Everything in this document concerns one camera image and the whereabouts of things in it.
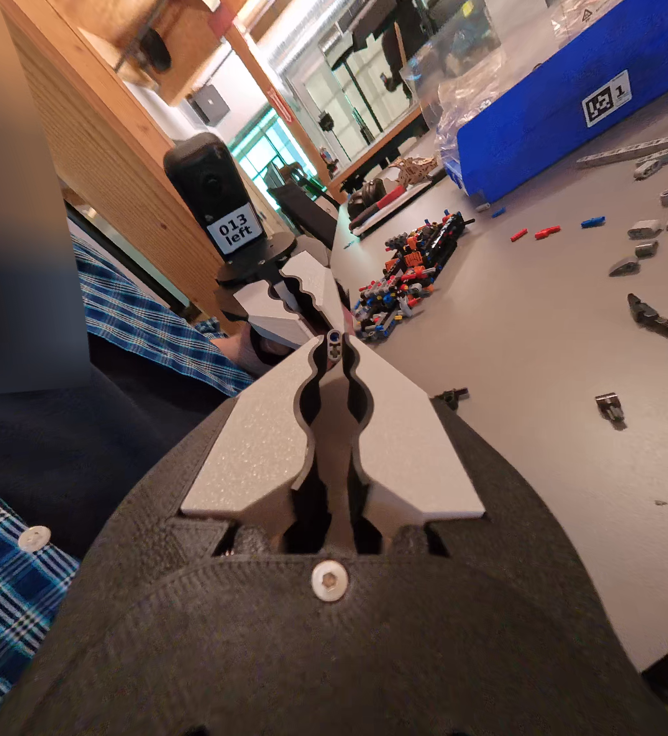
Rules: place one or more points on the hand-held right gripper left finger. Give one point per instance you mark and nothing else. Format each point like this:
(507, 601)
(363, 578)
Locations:
(247, 460)

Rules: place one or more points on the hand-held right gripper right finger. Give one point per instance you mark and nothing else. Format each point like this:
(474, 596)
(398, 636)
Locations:
(420, 460)

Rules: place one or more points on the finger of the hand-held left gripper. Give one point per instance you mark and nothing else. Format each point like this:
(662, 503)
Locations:
(270, 313)
(319, 287)

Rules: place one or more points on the light grey lego connector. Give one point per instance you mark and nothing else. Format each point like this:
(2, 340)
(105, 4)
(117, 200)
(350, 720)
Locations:
(334, 351)

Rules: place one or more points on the person's left forearm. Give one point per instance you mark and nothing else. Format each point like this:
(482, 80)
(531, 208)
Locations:
(138, 310)

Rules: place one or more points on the black lego cross connector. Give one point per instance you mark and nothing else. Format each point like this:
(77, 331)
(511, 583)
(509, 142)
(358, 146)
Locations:
(451, 395)

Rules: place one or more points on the multicoloured lego technic model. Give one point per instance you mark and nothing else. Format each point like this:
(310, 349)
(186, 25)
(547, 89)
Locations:
(414, 270)

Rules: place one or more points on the small black lego connector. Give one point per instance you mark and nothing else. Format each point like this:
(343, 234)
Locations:
(608, 402)

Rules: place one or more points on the long red lego pin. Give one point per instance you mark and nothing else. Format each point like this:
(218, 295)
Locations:
(547, 231)

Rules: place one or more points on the black lego lever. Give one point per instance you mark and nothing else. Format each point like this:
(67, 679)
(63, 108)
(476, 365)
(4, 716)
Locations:
(650, 313)

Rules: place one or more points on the grey half-round lego piece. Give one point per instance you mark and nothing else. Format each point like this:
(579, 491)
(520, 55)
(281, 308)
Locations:
(624, 266)

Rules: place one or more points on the small grey lego bush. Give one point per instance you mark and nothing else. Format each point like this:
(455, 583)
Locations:
(647, 249)

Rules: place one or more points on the person's left hand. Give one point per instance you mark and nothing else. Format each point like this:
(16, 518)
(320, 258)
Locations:
(245, 351)

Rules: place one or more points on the black chair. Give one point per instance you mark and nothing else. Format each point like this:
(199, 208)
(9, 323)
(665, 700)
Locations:
(305, 213)

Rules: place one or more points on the white sheet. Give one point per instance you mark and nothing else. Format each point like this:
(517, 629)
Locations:
(380, 221)

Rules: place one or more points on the black round object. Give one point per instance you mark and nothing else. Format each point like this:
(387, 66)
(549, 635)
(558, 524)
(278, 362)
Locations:
(373, 192)

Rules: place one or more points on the wooden puzzle model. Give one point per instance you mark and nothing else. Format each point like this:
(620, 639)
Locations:
(417, 169)

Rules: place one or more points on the wooden background table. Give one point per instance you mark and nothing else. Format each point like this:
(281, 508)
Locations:
(380, 138)

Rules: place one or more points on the dark navy clothing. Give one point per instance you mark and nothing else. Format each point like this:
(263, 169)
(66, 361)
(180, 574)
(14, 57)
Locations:
(81, 448)

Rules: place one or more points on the clear plastic bag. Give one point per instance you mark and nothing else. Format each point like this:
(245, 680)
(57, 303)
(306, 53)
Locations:
(460, 86)

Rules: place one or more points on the blue plastic bin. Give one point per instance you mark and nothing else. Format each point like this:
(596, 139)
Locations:
(541, 132)

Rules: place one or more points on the blue plaid shirt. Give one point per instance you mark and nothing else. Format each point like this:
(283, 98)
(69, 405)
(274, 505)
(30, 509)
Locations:
(6, 604)

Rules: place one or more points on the grey wall box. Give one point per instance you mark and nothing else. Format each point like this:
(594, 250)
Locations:
(210, 103)

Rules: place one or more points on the red wall sign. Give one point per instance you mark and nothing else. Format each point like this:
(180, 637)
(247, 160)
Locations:
(281, 102)

